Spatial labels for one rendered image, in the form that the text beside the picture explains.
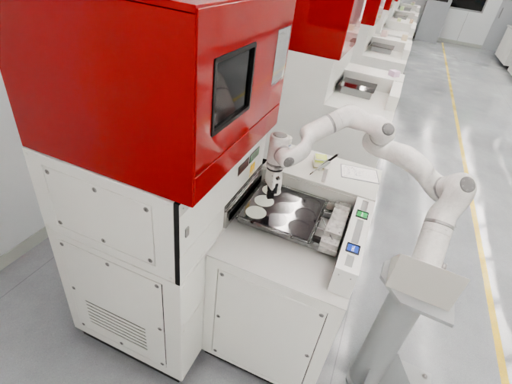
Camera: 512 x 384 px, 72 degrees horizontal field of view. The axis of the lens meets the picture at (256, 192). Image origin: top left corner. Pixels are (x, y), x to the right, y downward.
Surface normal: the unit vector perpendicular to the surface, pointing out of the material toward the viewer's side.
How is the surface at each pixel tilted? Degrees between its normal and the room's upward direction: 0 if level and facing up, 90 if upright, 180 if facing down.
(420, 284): 90
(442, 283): 90
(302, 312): 90
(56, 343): 0
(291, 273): 0
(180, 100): 90
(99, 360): 0
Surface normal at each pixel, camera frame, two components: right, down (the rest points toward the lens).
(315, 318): -0.38, 0.49
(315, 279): 0.11, -0.81
